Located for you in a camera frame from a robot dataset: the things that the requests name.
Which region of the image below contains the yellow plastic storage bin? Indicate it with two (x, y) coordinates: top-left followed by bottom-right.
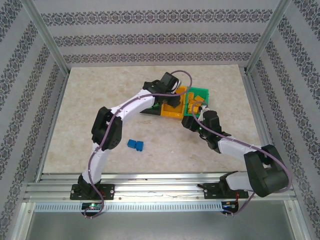
(160, 85), (188, 119)

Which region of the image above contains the black plastic storage bin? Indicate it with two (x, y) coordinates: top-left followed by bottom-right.
(139, 104), (161, 116)

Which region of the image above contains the green plastic storage bin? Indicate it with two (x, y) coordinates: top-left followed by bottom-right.
(183, 86), (210, 118)

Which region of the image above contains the grey metal panel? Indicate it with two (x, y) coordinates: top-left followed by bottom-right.
(23, 211), (301, 240)

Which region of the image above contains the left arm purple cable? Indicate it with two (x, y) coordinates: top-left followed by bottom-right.
(83, 69), (193, 220)

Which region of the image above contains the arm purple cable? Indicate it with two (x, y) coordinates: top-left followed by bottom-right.
(191, 101), (293, 218)
(83, 69), (193, 220)

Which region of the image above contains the aluminium side rail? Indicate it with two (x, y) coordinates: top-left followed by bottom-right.
(33, 72), (72, 182)
(242, 71), (297, 198)

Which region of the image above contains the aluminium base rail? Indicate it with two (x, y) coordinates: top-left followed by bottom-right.
(23, 173), (297, 202)

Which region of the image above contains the slotted metal cable duct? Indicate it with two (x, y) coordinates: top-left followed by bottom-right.
(33, 201), (223, 213)

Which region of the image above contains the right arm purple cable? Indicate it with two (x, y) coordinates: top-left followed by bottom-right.
(191, 101), (293, 218)

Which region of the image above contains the aluminium frame post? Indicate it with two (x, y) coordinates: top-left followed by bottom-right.
(243, 0), (293, 75)
(21, 0), (71, 76)

